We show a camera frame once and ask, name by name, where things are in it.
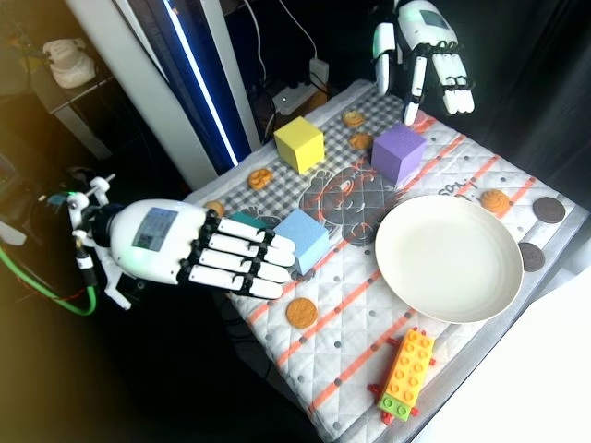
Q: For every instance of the cream round plate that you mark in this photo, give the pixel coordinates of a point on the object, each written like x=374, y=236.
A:
x=448, y=258

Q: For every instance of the crumpled white cloth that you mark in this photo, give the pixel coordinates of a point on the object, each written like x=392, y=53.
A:
x=69, y=62

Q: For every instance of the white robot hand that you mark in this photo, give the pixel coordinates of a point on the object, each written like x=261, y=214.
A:
x=138, y=249
x=422, y=25

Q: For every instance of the blue lit panel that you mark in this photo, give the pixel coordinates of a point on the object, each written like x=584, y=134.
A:
x=203, y=78

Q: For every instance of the white plug adapter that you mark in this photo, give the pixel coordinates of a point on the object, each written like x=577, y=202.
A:
x=318, y=70

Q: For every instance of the white pillar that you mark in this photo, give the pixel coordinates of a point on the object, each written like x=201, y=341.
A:
x=138, y=87

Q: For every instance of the grey quilt with bear print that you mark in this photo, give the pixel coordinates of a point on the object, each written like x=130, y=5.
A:
x=351, y=314

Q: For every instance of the light blue foam cube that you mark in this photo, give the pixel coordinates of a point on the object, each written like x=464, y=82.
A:
x=307, y=235

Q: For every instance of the grey shelf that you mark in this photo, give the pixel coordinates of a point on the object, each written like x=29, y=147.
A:
x=78, y=111

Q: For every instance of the orange swirl toy cookie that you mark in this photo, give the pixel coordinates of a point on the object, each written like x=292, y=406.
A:
x=216, y=207
x=495, y=201
x=261, y=178
x=360, y=140
x=354, y=118

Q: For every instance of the flat round orange toy cookie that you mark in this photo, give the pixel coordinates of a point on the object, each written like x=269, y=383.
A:
x=301, y=313

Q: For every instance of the white power strip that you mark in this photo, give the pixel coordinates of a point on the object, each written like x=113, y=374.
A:
x=292, y=98

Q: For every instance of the orange and green brick toy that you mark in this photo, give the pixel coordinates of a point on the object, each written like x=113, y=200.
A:
x=408, y=369

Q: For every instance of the dark brown round toy cookie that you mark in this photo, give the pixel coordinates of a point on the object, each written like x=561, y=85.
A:
x=548, y=210
x=532, y=256

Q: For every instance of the yellow foam cube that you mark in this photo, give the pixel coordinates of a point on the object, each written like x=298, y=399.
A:
x=300, y=143

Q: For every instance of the purple foam cube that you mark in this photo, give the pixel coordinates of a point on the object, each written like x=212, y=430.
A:
x=397, y=152

